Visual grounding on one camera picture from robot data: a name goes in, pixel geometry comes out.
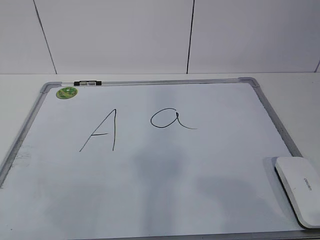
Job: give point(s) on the white whiteboard eraser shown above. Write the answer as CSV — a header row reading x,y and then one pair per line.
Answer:
x,y
301,183

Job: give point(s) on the black clear marker clip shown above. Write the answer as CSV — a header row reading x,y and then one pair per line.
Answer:
x,y
87,83

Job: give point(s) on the white board with grey frame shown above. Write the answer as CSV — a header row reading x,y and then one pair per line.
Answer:
x,y
168,159

